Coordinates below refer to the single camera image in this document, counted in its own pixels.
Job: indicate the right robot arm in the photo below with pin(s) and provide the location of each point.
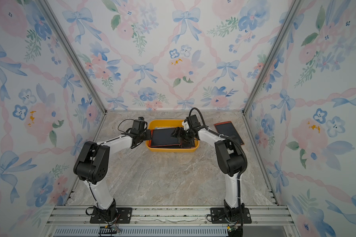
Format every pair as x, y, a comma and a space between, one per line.
232, 162

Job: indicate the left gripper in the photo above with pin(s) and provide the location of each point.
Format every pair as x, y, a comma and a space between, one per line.
149, 134

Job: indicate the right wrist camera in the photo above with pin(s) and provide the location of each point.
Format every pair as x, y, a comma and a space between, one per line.
191, 122

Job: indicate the yellow plastic storage box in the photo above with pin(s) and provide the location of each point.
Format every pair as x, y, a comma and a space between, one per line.
169, 123

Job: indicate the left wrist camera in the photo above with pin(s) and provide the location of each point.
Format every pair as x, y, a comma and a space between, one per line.
138, 126

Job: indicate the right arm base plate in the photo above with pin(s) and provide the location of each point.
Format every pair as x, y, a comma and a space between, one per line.
224, 215

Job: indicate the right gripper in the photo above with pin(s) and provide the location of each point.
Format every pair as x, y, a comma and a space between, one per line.
182, 134

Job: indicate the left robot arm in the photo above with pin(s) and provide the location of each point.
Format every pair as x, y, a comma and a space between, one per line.
91, 167

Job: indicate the aluminium mounting rail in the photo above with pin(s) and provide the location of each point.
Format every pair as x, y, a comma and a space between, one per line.
171, 221

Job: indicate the red writing tablet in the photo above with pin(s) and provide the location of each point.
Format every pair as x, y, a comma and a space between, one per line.
227, 128
162, 137
184, 145

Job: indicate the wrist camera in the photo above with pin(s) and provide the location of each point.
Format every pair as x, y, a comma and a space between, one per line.
191, 122
138, 126

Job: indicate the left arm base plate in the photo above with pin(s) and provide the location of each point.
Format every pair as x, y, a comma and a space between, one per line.
114, 215

